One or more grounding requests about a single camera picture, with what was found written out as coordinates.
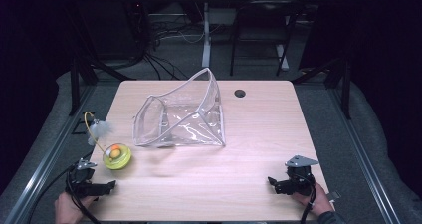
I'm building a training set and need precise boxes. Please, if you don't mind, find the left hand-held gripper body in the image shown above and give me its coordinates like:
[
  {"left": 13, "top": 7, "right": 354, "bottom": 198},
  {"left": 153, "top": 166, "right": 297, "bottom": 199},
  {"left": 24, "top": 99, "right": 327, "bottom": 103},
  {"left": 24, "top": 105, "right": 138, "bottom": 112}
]
[{"left": 67, "top": 158, "right": 99, "bottom": 198}]

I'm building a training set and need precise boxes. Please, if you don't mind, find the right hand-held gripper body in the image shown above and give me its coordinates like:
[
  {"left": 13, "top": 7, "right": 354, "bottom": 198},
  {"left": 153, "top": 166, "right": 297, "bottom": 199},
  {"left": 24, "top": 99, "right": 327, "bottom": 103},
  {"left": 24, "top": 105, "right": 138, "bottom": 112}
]
[{"left": 284, "top": 154, "right": 320, "bottom": 197}]

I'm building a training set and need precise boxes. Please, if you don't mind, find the person's right hand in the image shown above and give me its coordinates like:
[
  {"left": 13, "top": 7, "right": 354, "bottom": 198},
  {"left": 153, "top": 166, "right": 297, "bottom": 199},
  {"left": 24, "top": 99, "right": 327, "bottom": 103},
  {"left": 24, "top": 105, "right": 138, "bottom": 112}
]
[{"left": 292, "top": 181, "right": 334, "bottom": 217}]

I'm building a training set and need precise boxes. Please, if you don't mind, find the person's left hand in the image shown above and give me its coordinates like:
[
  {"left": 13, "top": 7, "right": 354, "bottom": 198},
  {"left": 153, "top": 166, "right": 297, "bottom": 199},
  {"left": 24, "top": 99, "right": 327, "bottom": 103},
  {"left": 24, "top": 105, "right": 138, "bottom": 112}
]
[{"left": 54, "top": 191, "right": 99, "bottom": 224}]

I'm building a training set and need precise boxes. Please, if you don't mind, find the yellow-green cat toy with feather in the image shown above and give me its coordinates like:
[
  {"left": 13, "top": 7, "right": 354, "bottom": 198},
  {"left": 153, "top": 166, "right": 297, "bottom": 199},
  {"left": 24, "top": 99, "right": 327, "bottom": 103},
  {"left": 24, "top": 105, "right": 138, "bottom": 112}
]
[{"left": 83, "top": 111, "right": 133, "bottom": 171}]

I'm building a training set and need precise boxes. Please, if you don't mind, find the person's dark right sleeve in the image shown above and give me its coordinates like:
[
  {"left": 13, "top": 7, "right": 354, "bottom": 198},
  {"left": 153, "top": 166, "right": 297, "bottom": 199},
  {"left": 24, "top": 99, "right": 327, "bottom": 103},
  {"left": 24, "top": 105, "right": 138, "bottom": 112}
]
[{"left": 316, "top": 210, "right": 347, "bottom": 224}]

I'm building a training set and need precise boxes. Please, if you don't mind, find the clear plastic zipper bag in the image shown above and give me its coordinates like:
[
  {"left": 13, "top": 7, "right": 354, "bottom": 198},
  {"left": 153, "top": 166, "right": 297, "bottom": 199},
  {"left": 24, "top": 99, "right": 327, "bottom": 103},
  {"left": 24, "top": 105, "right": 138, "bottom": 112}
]
[{"left": 131, "top": 67, "right": 227, "bottom": 149}]

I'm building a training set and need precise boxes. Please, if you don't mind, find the black metal stand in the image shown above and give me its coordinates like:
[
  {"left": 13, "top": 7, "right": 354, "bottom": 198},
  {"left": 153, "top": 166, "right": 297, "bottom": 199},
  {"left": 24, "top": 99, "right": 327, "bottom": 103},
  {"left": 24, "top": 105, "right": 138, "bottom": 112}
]
[
  {"left": 67, "top": 4, "right": 137, "bottom": 116},
  {"left": 291, "top": 56, "right": 353, "bottom": 120}
]

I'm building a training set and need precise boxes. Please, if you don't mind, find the black metal chair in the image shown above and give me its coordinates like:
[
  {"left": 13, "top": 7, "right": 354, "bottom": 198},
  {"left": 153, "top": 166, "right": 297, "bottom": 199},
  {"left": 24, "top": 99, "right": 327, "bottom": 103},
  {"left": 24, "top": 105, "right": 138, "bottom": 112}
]
[{"left": 229, "top": 0, "right": 302, "bottom": 78}]

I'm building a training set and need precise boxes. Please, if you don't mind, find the white desk leg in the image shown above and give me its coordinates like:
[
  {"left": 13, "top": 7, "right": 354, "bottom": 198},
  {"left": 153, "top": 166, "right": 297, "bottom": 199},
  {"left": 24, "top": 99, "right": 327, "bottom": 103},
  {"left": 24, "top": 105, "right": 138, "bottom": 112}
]
[{"left": 201, "top": 1, "right": 213, "bottom": 69}]

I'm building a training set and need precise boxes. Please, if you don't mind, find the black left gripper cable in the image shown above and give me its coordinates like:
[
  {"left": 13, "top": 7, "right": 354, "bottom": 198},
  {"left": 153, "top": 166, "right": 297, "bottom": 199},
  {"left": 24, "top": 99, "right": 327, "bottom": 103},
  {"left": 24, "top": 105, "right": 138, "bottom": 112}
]
[{"left": 25, "top": 150, "right": 103, "bottom": 224}]

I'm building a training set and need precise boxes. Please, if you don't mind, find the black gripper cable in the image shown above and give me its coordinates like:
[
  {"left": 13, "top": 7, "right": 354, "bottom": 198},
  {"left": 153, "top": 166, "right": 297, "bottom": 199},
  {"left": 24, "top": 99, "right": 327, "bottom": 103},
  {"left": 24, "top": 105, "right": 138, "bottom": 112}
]
[
  {"left": 299, "top": 174, "right": 317, "bottom": 224},
  {"left": 25, "top": 150, "right": 103, "bottom": 224}
]

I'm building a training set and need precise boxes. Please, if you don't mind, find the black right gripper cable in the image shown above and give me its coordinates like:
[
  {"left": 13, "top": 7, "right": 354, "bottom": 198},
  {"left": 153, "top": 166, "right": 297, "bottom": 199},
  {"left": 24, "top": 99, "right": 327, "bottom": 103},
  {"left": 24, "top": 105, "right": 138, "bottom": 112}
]
[{"left": 299, "top": 174, "right": 317, "bottom": 224}]

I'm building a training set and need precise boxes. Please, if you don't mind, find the grey aluminium rail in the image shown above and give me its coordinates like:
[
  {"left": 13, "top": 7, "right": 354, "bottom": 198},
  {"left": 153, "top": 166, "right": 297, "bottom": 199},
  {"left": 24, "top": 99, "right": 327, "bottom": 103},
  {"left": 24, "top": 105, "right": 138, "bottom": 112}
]
[
  {"left": 326, "top": 84, "right": 404, "bottom": 224},
  {"left": 2, "top": 84, "right": 98, "bottom": 224}
]

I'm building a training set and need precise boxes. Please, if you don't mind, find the tangle of floor cables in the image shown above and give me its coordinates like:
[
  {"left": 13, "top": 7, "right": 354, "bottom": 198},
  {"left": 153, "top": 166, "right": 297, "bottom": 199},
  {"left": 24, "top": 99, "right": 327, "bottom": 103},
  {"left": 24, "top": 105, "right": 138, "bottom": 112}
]
[{"left": 132, "top": 4, "right": 205, "bottom": 82}]

